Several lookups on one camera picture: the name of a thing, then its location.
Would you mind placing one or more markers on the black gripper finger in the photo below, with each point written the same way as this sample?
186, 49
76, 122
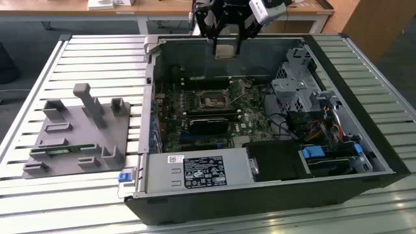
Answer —
248, 34
210, 29

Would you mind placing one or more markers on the silver CPU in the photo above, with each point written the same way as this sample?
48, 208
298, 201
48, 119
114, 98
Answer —
226, 51

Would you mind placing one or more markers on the metal locking lever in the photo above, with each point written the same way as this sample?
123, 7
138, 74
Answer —
238, 98

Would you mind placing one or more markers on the CPU socket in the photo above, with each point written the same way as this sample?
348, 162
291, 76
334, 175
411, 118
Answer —
212, 100

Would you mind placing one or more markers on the coin cell battery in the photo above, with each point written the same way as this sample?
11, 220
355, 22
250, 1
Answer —
250, 84

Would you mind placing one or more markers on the white box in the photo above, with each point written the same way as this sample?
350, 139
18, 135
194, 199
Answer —
100, 5
124, 2

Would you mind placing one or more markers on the green motherboard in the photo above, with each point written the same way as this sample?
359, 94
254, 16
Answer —
254, 114

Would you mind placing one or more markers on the installed green RAM stick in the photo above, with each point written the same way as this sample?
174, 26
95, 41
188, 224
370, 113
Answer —
211, 114

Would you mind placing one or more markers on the wooden cabinet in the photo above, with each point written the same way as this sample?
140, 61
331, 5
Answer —
374, 24

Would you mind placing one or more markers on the black graphics card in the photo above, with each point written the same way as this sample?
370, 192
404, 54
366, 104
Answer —
208, 126

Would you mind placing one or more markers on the silver chipset heatsink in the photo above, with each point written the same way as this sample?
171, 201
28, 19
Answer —
242, 141

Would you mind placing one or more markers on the wooden desk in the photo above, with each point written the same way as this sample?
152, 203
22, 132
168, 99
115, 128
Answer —
48, 12

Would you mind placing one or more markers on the hard disk in blue carrier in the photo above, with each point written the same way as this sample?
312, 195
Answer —
312, 151

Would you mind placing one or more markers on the black plastic shroud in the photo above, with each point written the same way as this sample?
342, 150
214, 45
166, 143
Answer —
276, 161

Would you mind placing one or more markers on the small blue plastic clip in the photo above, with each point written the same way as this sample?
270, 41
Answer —
358, 149

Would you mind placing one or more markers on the silver power supply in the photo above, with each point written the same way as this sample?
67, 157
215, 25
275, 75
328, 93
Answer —
159, 170

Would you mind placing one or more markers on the green RAM stick on rack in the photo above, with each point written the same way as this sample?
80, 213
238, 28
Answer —
82, 147

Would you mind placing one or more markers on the grey parts rack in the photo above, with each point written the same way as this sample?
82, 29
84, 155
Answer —
75, 146

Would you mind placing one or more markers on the blue case latch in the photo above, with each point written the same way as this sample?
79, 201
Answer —
124, 177

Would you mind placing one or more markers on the black PC case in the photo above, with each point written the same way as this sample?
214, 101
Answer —
227, 207

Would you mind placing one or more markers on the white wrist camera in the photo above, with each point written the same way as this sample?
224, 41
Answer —
270, 12

